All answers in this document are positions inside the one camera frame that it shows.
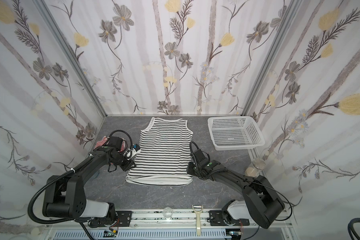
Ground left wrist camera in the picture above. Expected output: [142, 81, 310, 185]
[124, 144, 141, 160]

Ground cream vegetable peeler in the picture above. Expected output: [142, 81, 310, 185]
[192, 205, 204, 237]

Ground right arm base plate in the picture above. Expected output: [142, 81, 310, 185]
[207, 210, 250, 227]

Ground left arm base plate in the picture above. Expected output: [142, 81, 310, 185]
[88, 211, 133, 228]

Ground black hose at corner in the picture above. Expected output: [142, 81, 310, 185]
[347, 216, 360, 240]

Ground white plastic basket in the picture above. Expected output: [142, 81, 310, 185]
[208, 116, 265, 151]

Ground black corrugated cable hose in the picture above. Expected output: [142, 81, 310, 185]
[27, 169, 77, 225]

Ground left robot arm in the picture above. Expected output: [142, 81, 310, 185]
[27, 131, 136, 227]

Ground aluminium front rail frame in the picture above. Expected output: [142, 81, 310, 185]
[44, 208, 295, 240]

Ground black white striped tank top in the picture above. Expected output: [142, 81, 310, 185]
[126, 117, 193, 186]

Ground glass jar with lid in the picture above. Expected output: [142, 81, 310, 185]
[245, 158, 266, 178]

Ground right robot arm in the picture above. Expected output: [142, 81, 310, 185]
[187, 141, 285, 229]

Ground red white striped tank top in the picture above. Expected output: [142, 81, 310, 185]
[94, 136, 127, 152]

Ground clear glass cup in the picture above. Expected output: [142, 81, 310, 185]
[163, 207, 174, 220]

